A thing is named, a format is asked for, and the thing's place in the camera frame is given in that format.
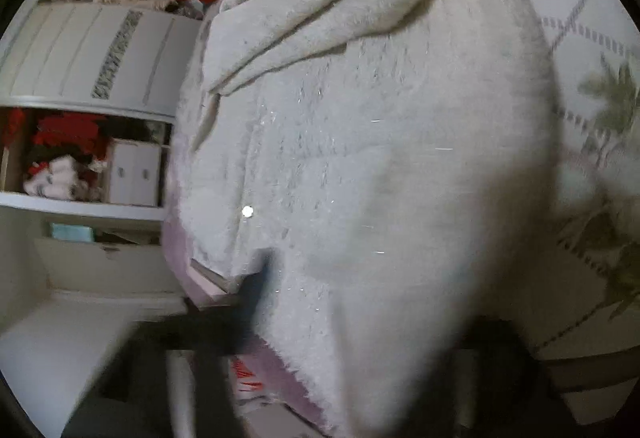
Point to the white wardrobe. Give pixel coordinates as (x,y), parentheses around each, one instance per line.
(80,67)

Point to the teal box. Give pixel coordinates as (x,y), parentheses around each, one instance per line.
(71,232)

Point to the small white drawer box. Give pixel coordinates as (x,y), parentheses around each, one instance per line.
(134,172)

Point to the pink cloth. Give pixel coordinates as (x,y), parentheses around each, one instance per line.
(280,375)

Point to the leaf printed bed sheet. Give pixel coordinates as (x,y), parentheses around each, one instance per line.
(585,42)

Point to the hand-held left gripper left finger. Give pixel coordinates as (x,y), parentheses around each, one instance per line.
(252,290)

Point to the red and white plush toys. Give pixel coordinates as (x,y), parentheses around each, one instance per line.
(67,132)

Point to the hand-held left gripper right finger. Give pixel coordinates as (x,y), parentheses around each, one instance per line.
(500,358)

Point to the white fuzzy garment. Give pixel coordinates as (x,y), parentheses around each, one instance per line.
(360,157)

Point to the white rolled cloths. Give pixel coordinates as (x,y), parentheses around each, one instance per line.
(52,180)

